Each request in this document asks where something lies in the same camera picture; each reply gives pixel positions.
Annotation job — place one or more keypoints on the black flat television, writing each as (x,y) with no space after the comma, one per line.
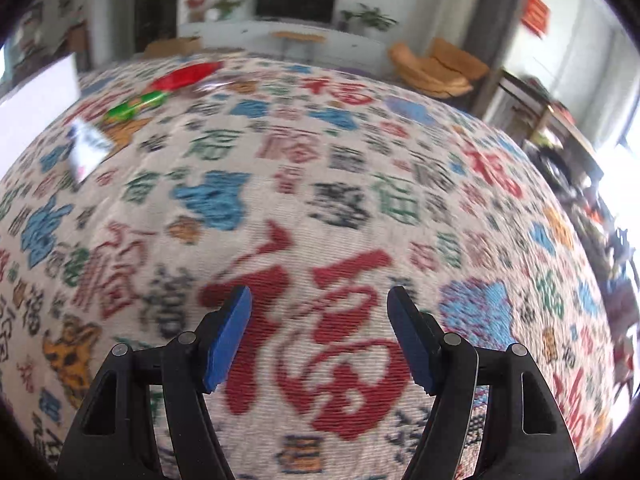
(296,1)

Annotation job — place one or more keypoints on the white television cabinet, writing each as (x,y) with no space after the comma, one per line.
(240,30)

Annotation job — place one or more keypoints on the red wall hanging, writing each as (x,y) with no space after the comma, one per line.
(535,14)

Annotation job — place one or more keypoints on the orange lounge chair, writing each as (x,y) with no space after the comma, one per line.
(435,70)

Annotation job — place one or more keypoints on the red flower bouquet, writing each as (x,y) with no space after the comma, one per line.
(197,5)

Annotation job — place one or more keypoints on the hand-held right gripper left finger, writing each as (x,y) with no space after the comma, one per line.
(227,340)

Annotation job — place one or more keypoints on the cluttered wooden table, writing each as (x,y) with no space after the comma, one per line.
(575,160)

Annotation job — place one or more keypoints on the red snack packet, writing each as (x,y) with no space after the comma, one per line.
(185,76)

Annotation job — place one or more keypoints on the wooden stool with metal legs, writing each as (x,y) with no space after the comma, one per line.
(299,37)

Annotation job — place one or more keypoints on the covered standing air conditioner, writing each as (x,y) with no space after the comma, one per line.
(462,0)

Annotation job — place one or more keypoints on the large green potted plant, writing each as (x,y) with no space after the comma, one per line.
(372,17)

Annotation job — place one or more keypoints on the brown cardboard box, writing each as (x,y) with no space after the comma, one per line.
(172,47)

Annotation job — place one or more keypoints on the large white cardboard box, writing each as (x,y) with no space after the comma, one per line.
(40,90)

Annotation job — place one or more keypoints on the leafy potted plant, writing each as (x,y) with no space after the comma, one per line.
(227,7)

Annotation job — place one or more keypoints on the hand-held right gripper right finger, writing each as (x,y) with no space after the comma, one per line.
(412,340)

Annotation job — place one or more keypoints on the green white snack packet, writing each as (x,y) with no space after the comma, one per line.
(134,106)

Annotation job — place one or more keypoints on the tall black cabinet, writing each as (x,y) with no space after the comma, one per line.
(156,5)

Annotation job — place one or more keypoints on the printed woven blanket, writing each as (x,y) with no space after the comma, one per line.
(350,185)

